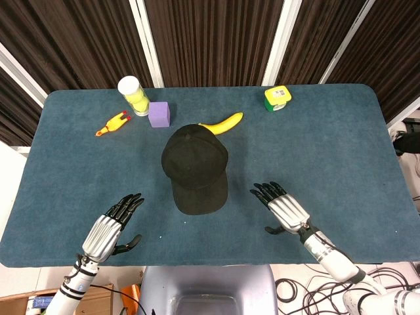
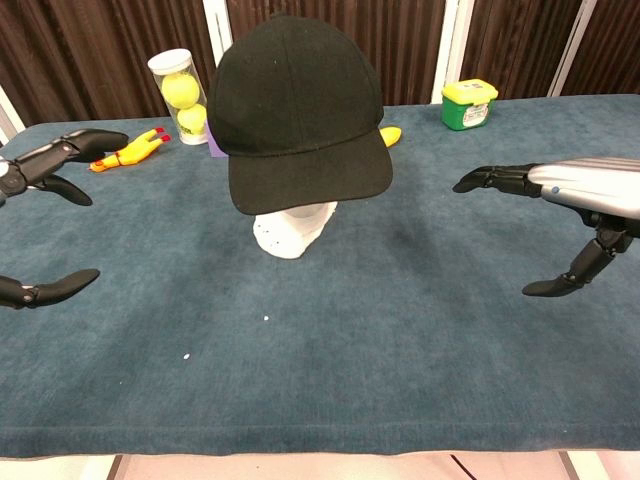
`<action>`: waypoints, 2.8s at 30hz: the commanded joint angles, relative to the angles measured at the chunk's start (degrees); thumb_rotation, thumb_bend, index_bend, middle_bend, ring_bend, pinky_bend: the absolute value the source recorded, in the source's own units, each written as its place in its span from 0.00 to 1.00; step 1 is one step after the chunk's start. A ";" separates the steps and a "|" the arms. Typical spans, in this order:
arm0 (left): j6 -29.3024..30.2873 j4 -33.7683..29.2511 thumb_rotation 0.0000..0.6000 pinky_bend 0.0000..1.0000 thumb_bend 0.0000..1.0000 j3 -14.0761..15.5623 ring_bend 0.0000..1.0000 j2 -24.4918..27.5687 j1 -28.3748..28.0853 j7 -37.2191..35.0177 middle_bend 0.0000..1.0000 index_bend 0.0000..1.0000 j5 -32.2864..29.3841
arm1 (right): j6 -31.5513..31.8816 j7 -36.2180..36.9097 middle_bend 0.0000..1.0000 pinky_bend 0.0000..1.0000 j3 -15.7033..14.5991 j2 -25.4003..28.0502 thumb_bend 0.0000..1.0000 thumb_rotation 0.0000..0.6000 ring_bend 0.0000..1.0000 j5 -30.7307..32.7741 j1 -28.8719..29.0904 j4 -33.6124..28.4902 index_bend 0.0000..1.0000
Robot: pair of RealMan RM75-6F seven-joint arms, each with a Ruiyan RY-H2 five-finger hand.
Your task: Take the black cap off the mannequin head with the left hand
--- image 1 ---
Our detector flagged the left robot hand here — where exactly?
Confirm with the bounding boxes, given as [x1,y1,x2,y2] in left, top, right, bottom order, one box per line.
[81,193,145,264]

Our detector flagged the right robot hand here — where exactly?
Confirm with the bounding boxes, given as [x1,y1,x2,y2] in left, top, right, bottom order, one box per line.
[249,181,311,236]

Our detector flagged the black baseball cap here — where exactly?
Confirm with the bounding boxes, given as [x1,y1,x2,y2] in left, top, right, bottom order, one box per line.
[161,123,230,217]

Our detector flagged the cardboard box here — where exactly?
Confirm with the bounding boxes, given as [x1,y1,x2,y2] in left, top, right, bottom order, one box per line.
[0,283,115,315]

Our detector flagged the orange object on floor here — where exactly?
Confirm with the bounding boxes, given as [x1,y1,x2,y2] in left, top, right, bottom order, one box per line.
[119,284,142,315]

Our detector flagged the blue table mat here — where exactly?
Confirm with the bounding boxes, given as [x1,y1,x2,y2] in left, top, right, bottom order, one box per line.
[0,83,420,268]

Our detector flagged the yellow banana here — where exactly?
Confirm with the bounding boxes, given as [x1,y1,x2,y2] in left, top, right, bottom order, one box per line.
[198,112,244,136]

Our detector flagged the yellow rubber chicken toy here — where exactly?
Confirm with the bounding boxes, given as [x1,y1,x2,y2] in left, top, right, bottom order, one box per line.
[95,110,133,137]

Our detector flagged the yellow green lidded container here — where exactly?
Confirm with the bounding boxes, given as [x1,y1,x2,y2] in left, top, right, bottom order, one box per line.
[264,86,293,113]

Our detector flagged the grey robot torso base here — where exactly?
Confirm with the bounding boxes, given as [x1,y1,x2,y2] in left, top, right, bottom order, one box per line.
[136,264,280,315]

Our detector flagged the purple cube block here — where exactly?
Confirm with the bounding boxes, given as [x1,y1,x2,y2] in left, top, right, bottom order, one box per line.
[148,101,171,128]

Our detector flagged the tennis ball tube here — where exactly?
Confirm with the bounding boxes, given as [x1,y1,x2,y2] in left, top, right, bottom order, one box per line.
[117,75,150,117]

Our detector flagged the tangled black cables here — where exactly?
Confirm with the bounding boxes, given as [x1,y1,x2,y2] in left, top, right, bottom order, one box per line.
[274,262,420,315]

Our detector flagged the black equipment with cables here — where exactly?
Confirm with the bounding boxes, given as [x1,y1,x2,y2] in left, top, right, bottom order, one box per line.
[388,118,420,156]

